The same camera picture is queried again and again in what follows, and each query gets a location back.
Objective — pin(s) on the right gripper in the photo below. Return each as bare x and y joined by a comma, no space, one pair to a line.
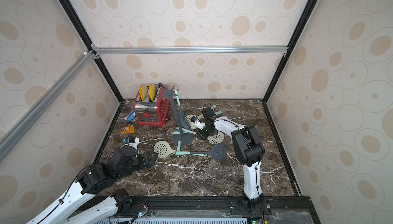
207,125

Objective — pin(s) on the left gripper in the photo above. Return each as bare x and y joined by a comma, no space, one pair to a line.
146,162

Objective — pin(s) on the grey skimmer front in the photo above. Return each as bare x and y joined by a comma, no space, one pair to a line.
217,152

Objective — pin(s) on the grey utensil rack stand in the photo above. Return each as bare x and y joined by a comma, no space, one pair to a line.
179,139

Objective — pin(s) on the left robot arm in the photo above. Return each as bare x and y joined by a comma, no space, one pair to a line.
90,182

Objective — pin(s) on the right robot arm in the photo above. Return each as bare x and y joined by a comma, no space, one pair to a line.
248,148

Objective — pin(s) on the cream skimmer under grey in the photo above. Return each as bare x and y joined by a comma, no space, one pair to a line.
216,139

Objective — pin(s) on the orange snack packet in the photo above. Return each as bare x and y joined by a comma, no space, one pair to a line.
127,130

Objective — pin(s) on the blue snack packet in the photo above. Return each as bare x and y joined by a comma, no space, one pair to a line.
131,116

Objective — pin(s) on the red chrome toaster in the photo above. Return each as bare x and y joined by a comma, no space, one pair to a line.
152,113

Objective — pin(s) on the left yellow toast slice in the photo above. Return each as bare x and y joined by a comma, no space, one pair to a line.
143,93

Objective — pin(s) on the yellow toast slice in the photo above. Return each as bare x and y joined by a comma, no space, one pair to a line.
152,92
143,93

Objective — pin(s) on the right yellow toast slice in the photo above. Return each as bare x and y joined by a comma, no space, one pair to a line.
152,92

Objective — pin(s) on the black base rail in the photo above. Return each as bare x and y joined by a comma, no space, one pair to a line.
272,210

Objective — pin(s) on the back aluminium rail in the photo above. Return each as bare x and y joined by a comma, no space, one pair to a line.
191,50

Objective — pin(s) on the aluminium rail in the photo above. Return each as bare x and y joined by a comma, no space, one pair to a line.
13,136
191,50

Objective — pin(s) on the left aluminium rail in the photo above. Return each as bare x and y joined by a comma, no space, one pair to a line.
13,136

